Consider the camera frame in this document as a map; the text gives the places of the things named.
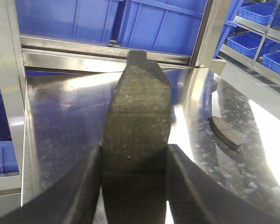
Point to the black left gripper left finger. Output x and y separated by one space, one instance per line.
71 200

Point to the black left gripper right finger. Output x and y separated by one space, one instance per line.
195 198

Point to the grey brake pad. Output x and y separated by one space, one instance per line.
225 133
135 143

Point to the lower left blue bin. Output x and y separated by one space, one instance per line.
8 161

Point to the right blue plastic crate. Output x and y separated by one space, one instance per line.
169 26

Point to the blue plastic crate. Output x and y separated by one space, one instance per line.
78 20
169 26

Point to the left blue plastic crate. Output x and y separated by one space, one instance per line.
78 20

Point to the stainless steel rack frame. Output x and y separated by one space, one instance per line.
19 51

